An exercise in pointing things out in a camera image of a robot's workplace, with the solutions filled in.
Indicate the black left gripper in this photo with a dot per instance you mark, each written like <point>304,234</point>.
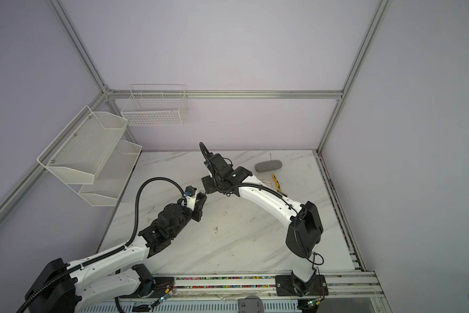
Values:
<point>198,209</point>

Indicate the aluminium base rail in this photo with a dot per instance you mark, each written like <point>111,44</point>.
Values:
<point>354,284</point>

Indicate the white wire basket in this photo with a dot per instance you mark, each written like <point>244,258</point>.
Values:
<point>152,105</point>

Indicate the yellow black pliers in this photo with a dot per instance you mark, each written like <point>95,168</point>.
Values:
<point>278,186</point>

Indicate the white mesh two-tier shelf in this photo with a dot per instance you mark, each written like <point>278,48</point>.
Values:
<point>92,157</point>

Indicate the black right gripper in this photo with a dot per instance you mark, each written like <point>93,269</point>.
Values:
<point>208,187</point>

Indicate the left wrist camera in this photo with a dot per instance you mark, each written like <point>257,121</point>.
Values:
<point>190,197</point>

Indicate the aluminium frame corner post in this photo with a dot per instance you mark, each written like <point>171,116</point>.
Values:
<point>361,56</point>

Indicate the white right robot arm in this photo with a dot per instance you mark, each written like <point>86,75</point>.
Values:
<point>302,220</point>

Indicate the grey fabric glasses case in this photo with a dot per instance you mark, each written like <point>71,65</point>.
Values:
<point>268,166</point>

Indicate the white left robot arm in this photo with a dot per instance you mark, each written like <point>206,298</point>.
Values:
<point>118,271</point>

